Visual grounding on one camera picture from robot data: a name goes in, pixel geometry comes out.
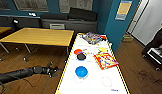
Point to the blue bowl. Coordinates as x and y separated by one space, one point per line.
81 72

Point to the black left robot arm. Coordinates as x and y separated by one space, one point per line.
20 74

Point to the dark bowl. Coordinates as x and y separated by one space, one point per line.
81 57

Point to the red round puck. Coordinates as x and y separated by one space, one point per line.
78 51

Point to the yellow wooden table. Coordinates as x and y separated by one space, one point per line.
2 30
40 36

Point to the yellow white air hockey table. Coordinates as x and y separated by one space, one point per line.
93 83

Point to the light grey box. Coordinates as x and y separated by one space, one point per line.
57 26

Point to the small yellow item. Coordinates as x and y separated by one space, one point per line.
103 50

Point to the dark grey sofa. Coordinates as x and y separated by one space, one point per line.
80 18

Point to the small red item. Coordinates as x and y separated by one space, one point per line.
103 37

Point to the long dark bench sofa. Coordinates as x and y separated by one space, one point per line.
17 20

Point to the framed interior window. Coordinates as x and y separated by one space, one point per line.
75 5
3 4
30 5

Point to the tan floor crate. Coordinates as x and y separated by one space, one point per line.
128 38

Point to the beige pillar notice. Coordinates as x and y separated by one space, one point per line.
123 10

